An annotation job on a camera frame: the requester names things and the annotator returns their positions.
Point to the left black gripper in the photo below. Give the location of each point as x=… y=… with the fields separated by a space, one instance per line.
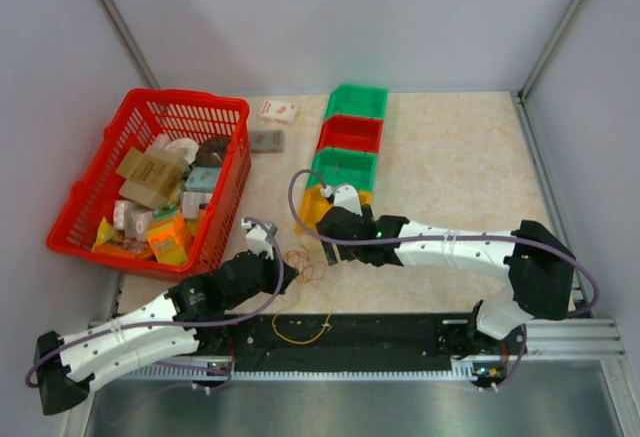
x=275 y=268

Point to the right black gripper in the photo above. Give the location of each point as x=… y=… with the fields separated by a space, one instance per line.
x=330 y=253

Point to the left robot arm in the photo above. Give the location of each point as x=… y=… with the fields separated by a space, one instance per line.
x=184 y=320

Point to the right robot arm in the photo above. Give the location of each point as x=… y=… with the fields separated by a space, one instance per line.
x=534 y=265

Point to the yellow plastic bin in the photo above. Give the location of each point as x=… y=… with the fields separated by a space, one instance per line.
x=314 y=206

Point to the near green plastic bin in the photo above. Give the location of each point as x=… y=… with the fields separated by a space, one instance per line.
x=340 y=166

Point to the green plastic bin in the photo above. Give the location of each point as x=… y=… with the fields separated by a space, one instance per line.
x=357 y=100
x=340 y=166

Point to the orange juice carton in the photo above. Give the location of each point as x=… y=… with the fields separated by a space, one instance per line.
x=170 y=240

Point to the teal snack box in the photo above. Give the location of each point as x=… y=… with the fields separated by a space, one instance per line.
x=203 y=179

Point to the red plastic bin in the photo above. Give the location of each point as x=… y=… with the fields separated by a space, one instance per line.
x=351 y=133

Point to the grey snack packet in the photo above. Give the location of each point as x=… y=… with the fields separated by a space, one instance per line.
x=267 y=141

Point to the chocolate donut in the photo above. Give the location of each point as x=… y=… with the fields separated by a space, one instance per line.
x=212 y=152

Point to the red plastic basket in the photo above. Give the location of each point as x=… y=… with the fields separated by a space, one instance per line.
x=142 y=116

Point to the brown cardboard box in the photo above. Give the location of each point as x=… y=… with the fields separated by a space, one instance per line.
x=151 y=177

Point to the far green plastic bin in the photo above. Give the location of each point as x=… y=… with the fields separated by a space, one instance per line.
x=357 y=100

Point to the white red snack packet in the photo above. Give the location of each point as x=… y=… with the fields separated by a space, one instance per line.
x=278 y=111

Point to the yellow snack bag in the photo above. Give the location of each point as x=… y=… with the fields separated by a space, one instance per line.
x=106 y=233

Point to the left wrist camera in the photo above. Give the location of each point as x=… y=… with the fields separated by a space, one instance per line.
x=258 y=237

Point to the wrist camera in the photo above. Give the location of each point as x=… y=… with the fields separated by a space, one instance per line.
x=343 y=196
x=258 y=237

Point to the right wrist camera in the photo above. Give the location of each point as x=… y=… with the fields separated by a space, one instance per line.
x=343 y=196

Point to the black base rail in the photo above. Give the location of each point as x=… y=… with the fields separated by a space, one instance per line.
x=350 y=342

